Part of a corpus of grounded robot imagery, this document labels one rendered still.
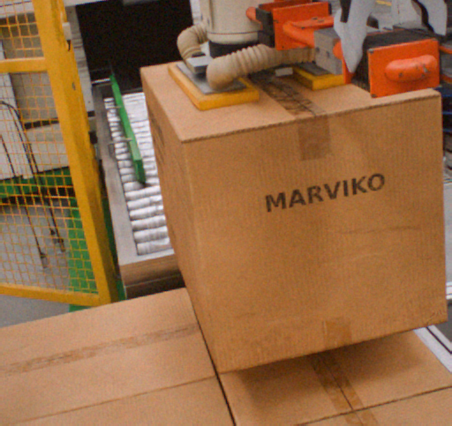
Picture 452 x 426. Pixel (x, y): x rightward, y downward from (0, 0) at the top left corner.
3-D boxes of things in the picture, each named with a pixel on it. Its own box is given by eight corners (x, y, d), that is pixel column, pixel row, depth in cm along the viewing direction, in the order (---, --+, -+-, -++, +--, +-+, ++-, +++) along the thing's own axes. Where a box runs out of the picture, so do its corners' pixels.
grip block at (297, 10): (257, 43, 117) (252, 4, 115) (317, 33, 119) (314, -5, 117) (272, 52, 109) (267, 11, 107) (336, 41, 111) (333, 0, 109)
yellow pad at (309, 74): (259, 59, 157) (256, 34, 155) (305, 51, 159) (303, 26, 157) (312, 92, 126) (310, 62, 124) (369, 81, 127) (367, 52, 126)
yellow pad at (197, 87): (168, 74, 154) (164, 50, 152) (216, 66, 156) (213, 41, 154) (199, 112, 123) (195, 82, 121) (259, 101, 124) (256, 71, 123)
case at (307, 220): (168, 236, 179) (139, 68, 164) (331, 204, 185) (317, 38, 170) (218, 376, 123) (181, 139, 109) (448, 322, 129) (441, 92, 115)
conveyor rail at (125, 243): (97, 122, 409) (90, 87, 402) (107, 120, 409) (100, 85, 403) (133, 332, 195) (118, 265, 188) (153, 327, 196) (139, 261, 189)
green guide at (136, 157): (97, 93, 404) (94, 77, 400) (116, 89, 405) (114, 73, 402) (116, 188, 256) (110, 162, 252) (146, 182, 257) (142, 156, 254)
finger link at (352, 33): (338, 65, 85) (361, -19, 83) (358, 75, 80) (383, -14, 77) (312, 59, 84) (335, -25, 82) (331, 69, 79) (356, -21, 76)
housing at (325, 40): (313, 65, 97) (310, 30, 95) (363, 56, 98) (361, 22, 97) (332, 76, 91) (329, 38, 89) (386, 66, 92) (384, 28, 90)
